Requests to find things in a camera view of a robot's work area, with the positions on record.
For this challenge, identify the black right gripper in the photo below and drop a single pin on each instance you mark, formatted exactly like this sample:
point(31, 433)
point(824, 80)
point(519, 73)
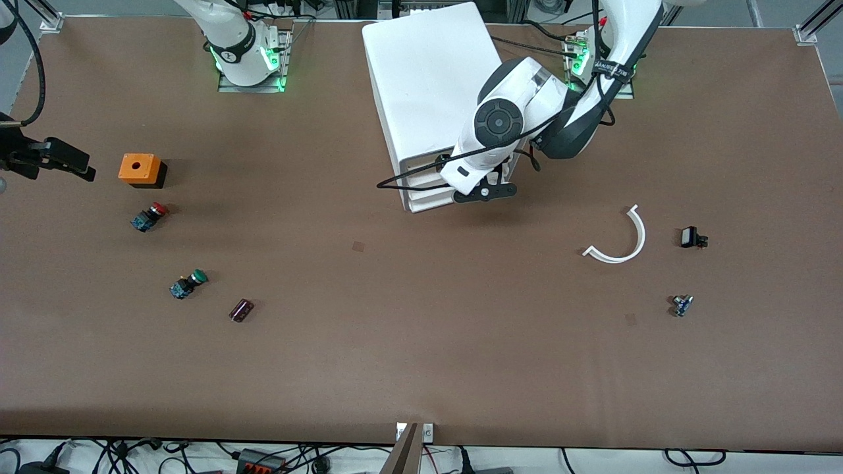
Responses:
point(18, 155)

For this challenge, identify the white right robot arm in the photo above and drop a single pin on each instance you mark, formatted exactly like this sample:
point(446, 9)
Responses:
point(230, 39)

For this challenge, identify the white lowest cabinet drawer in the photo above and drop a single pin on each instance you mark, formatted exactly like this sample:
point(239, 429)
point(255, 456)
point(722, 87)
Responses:
point(421, 205)

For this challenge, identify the red push button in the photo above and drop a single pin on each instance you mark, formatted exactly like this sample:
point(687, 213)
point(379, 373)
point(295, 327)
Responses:
point(148, 217)

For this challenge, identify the white drawer cabinet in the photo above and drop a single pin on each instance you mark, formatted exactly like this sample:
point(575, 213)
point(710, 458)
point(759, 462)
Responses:
point(421, 79)

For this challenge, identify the green push button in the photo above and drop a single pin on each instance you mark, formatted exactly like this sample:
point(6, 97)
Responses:
point(188, 283)

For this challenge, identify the white curved plastic strip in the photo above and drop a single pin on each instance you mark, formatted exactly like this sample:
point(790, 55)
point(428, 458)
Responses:
point(635, 243)

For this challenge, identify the small blue metal component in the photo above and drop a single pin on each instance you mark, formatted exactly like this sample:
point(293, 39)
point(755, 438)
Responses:
point(681, 305)

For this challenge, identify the dark maroon small component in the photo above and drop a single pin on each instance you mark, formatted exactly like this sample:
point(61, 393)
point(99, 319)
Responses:
point(241, 310)

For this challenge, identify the black orange power strip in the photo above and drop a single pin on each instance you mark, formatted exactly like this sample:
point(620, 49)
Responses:
point(261, 461)

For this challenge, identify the orange button enclosure box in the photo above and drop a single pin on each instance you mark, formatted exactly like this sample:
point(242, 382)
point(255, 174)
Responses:
point(138, 168)

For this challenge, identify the metal table corner bracket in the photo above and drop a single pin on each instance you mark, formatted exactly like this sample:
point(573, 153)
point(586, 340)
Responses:
point(805, 34)
point(53, 22)

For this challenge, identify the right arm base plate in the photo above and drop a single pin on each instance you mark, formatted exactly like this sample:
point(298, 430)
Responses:
point(227, 85)

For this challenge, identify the black rocker switch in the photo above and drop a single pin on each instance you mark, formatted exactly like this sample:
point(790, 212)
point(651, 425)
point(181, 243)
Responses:
point(691, 237)

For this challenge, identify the small white table bracket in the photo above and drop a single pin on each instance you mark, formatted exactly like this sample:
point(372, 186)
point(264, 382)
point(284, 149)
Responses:
point(400, 431)
point(428, 432)

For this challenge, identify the grey brown upright post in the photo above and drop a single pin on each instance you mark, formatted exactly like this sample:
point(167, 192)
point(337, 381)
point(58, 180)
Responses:
point(403, 454)

